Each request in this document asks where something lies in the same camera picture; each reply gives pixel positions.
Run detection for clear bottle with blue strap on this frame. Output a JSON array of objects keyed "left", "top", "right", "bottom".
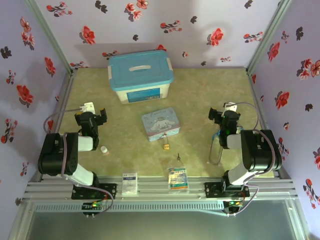
[{"left": 207, "top": 125, "right": 244, "bottom": 168}]

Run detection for grey slotted cable duct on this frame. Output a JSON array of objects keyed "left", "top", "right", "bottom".
[{"left": 33, "top": 201, "right": 226, "bottom": 214}]

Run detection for white flat packet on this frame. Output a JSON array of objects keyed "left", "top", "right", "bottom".
[{"left": 121, "top": 171, "right": 139, "bottom": 197}]

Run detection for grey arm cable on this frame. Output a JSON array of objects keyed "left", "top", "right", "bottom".
[
  {"left": 43, "top": 106, "right": 115, "bottom": 216},
  {"left": 226, "top": 101, "right": 284, "bottom": 217}
]

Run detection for aluminium front frame rails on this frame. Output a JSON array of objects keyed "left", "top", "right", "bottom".
[{"left": 24, "top": 174, "right": 299, "bottom": 201}]

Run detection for aluminium frame post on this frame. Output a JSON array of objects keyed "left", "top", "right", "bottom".
[
  {"left": 245, "top": 0, "right": 293, "bottom": 74},
  {"left": 26, "top": 0, "right": 76, "bottom": 74}
]

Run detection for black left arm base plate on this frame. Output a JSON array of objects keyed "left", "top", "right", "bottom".
[{"left": 71, "top": 182, "right": 118, "bottom": 200}]

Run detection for grey left arm cable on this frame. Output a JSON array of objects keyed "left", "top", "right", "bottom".
[{"left": 43, "top": 106, "right": 115, "bottom": 216}]

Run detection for grey right arm cable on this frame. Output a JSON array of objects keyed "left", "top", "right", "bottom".
[{"left": 226, "top": 101, "right": 284, "bottom": 217}]

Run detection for blue lidded plastic storage box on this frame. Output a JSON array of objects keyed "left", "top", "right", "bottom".
[{"left": 107, "top": 49, "right": 175, "bottom": 106}]

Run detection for light blue cartoon tin box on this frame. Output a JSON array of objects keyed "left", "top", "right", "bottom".
[{"left": 141, "top": 107, "right": 182, "bottom": 143}]

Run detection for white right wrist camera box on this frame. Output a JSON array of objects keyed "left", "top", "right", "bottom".
[{"left": 223, "top": 101, "right": 239, "bottom": 113}]

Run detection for green blue printed packet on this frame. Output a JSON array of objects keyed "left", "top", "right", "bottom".
[{"left": 167, "top": 166, "right": 190, "bottom": 195}]

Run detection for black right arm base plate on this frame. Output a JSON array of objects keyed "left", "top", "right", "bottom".
[{"left": 204, "top": 181, "right": 251, "bottom": 199}]

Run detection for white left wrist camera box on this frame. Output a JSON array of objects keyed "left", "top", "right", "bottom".
[{"left": 79, "top": 101, "right": 96, "bottom": 115}]

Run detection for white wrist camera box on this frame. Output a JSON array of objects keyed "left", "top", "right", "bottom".
[
  {"left": 223, "top": 101, "right": 239, "bottom": 113},
  {"left": 79, "top": 101, "right": 96, "bottom": 115}
]

